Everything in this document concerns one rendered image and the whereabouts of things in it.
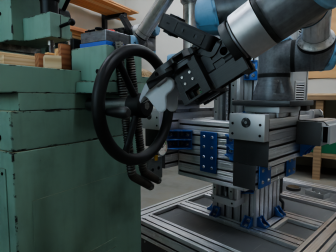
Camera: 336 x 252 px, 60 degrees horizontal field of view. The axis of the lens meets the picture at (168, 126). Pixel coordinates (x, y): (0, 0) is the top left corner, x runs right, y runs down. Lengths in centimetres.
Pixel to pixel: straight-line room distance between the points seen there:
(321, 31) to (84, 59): 72
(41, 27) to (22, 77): 27
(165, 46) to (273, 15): 414
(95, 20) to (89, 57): 373
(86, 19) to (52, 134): 370
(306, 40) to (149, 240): 108
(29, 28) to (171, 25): 59
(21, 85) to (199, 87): 41
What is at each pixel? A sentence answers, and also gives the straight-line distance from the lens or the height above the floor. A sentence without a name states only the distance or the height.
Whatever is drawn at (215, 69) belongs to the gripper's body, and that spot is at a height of 87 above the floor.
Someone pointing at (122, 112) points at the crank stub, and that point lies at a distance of 58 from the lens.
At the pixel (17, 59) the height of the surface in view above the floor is 93.
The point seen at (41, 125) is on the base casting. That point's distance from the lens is 75.
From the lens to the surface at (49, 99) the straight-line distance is 76.
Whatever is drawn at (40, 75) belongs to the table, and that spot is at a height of 88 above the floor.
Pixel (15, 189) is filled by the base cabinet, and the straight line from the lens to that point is 74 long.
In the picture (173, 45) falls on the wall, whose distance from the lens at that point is 447.
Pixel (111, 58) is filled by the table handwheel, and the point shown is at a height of 91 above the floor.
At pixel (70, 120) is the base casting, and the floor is 77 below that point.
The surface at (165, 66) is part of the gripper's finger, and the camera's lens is 48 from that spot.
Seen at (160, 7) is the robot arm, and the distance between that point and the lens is 156.
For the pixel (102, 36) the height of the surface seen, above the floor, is 98.
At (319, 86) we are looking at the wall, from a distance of 387.
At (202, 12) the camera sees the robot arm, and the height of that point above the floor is 98.
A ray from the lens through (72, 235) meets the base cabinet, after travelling 87.
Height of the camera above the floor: 83
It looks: 6 degrees down
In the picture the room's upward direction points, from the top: straight up
